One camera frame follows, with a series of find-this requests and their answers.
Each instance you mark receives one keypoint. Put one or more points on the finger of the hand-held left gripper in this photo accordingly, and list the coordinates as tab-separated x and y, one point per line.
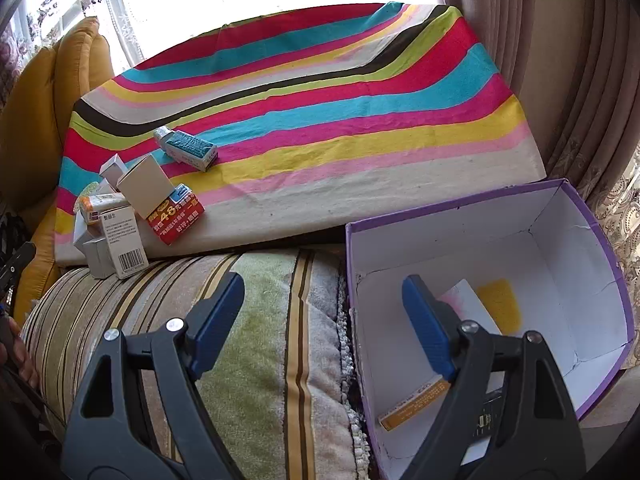
17	260

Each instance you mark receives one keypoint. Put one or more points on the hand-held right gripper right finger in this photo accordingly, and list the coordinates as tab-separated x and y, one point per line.
425	320

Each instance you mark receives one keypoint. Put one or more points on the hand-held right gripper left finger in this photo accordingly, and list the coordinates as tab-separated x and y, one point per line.
220	320

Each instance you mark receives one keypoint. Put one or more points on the tall grey white carton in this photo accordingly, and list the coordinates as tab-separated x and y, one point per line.
97	260

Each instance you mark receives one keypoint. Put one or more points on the white carton with barcode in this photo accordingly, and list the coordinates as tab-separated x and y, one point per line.
120	240

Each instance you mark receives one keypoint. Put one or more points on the purple cardboard box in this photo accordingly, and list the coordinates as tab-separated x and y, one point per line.
550	260

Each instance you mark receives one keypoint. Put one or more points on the person's left hand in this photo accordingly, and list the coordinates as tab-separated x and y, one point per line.
20	355

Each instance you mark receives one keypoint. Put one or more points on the white pink carton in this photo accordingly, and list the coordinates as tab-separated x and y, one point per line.
470	305

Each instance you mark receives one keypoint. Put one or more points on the striped beige sofa blanket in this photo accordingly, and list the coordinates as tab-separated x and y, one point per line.
250	360

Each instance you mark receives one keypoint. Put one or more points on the yellow flat packet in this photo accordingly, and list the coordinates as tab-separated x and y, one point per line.
500	305

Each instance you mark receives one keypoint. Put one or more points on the orange and white carton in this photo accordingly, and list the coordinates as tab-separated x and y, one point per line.
405	405

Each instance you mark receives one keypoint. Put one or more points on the orange striped white carton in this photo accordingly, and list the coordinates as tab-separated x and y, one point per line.
100	205

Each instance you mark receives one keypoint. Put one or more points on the pale green white carton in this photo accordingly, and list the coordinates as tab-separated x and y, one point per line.
92	190

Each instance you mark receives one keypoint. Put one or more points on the red carton yellow print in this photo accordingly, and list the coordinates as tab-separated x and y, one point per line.
177	220

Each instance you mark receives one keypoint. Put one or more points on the blue and white carton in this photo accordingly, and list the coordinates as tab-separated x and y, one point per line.
182	194

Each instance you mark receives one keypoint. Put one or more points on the small white carton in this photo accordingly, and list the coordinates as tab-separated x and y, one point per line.
114	167

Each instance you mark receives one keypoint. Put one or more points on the large white cube carton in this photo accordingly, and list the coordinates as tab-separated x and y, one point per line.
145	192

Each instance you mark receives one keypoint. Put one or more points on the yellow sofa cushion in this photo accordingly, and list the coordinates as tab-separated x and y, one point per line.
45	110

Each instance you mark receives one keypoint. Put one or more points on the teal and white carton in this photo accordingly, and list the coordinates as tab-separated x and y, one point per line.
192	149

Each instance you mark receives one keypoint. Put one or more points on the patterned lace curtain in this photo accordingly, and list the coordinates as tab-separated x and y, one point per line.
620	210

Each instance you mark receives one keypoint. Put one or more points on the colourful striped cloth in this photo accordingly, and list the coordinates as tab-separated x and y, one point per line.
325	110

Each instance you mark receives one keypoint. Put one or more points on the beige pleated curtain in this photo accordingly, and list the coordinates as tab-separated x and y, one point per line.
550	60

